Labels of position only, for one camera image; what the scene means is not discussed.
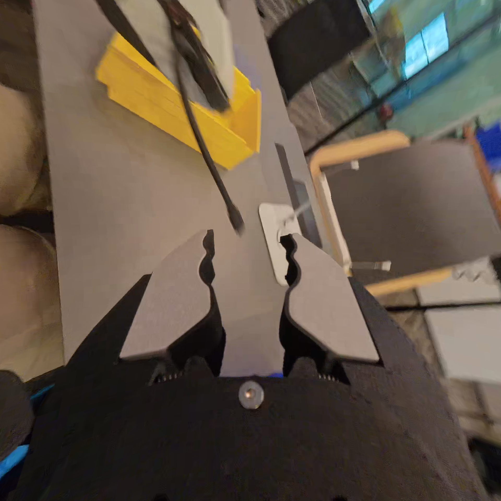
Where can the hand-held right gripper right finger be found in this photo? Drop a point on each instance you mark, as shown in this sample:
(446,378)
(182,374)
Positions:
(328,309)

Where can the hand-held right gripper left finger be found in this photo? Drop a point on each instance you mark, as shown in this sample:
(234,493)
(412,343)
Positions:
(172,305)

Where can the person's beige trousers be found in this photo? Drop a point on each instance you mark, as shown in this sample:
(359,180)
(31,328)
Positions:
(19,156)

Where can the yellow plastic bin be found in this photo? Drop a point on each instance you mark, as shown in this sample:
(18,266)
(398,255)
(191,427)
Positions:
(156,103)

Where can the black office chair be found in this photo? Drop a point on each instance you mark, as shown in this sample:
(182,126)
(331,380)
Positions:
(313,39)

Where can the white panel stand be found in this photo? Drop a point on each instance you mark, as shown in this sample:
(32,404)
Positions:
(270,242)

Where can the wood-framed black panel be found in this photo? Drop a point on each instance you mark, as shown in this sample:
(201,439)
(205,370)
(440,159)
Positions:
(411,207)

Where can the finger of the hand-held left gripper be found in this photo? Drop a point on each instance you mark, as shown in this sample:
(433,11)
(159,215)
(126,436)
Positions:
(213,47)
(148,27)

